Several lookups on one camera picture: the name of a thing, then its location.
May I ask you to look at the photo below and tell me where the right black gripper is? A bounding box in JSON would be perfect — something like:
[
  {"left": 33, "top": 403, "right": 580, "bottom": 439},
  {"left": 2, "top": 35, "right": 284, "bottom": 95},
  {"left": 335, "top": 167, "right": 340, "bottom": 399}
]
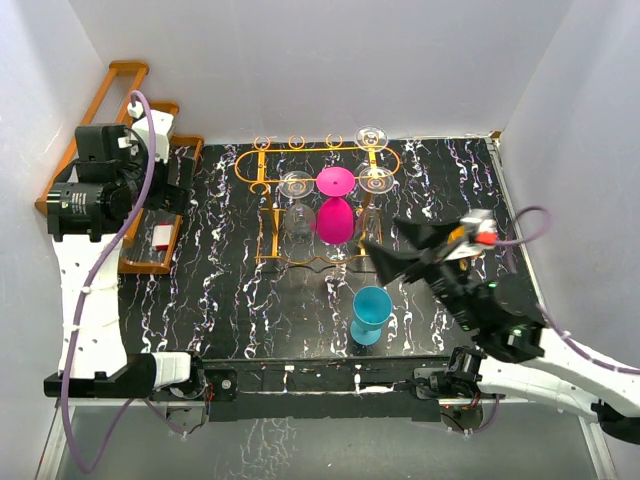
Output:
[{"left": 357, "top": 215, "right": 480, "bottom": 329}]

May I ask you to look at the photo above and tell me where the blue plastic wine glass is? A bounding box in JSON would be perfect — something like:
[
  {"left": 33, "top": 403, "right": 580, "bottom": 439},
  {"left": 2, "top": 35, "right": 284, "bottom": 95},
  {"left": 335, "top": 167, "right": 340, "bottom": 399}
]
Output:
[{"left": 350, "top": 286, "right": 393, "bottom": 346}]

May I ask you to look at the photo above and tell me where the clear flute glass front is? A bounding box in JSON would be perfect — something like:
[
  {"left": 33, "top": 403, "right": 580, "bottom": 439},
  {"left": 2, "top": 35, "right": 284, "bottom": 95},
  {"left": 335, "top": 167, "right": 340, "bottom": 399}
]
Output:
[{"left": 355, "top": 166, "right": 394, "bottom": 245}]

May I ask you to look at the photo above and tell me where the clear flute glass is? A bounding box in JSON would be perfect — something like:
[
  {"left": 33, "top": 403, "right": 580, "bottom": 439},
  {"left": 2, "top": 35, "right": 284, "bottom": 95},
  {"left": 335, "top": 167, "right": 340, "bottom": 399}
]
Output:
[
  {"left": 355, "top": 166, "right": 394, "bottom": 245},
  {"left": 354, "top": 125, "right": 389, "bottom": 176}
]

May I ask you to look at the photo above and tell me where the pink plastic wine glass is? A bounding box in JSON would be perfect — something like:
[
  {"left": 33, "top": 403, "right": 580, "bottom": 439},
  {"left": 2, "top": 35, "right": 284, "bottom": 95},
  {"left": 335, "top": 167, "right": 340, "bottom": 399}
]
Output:
[{"left": 316, "top": 167, "right": 355, "bottom": 245}]

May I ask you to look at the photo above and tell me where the clear grey wine glass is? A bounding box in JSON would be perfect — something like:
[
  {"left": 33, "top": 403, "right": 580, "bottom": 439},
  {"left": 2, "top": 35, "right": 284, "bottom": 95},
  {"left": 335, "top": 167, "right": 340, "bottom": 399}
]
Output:
[{"left": 278, "top": 171, "right": 316, "bottom": 244}]

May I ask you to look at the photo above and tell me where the orange plastic wine glass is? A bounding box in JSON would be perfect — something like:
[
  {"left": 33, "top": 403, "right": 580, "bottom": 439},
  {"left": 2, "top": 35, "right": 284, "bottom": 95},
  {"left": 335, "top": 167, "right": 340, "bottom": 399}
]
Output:
[{"left": 446, "top": 227, "right": 473, "bottom": 272}]

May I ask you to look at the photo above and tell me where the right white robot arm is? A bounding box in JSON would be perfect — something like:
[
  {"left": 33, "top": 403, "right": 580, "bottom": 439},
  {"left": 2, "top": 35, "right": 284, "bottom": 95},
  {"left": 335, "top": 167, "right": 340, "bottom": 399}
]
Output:
[{"left": 363, "top": 209, "right": 639, "bottom": 444}]

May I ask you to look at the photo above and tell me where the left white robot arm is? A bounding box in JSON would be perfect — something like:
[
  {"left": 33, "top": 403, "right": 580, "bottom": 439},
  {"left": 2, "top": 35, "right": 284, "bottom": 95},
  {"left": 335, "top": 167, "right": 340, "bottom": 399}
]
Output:
[{"left": 43, "top": 113, "right": 207, "bottom": 399}]

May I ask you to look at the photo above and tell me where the small red white box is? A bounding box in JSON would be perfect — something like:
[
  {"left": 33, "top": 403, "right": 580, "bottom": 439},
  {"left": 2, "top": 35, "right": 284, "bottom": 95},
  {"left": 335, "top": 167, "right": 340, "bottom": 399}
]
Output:
[{"left": 151, "top": 224, "right": 173, "bottom": 251}]

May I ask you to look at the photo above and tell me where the orange wooden stepped shelf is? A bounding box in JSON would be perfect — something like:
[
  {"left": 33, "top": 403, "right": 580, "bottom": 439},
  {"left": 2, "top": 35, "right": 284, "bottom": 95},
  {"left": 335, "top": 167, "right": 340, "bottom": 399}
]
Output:
[{"left": 35, "top": 60, "right": 204, "bottom": 274}]

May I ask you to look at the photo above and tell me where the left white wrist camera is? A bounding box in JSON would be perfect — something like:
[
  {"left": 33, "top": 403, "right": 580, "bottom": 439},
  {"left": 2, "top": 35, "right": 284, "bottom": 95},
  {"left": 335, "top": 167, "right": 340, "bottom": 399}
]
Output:
[{"left": 127, "top": 101, "right": 175, "bottom": 164}]

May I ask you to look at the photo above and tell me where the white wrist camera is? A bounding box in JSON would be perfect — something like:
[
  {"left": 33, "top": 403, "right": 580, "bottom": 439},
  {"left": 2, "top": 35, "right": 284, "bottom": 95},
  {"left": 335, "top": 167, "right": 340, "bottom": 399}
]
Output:
[
  {"left": 127, "top": 101, "right": 175, "bottom": 164},
  {"left": 459, "top": 209, "right": 498, "bottom": 257}
]

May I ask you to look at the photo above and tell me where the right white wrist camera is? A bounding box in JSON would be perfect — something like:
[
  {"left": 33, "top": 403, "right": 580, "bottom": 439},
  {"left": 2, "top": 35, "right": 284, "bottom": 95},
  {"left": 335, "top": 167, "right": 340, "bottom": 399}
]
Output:
[{"left": 459, "top": 209, "right": 498, "bottom": 257}]

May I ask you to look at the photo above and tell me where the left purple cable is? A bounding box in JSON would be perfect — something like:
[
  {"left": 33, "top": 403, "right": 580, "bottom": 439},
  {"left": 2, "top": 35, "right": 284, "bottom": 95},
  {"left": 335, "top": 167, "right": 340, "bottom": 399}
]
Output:
[{"left": 59, "top": 90, "right": 211, "bottom": 474}]

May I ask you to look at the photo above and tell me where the gold wire wine glass rack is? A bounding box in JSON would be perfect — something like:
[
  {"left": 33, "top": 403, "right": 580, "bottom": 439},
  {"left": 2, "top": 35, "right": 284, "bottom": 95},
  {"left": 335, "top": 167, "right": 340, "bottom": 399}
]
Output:
[{"left": 234, "top": 126, "right": 400, "bottom": 267}]

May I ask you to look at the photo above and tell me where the black table front rail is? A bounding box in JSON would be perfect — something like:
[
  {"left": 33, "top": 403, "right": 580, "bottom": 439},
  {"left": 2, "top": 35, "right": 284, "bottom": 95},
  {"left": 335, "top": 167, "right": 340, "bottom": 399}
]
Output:
[{"left": 139, "top": 349, "right": 506, "bottom": 426}]

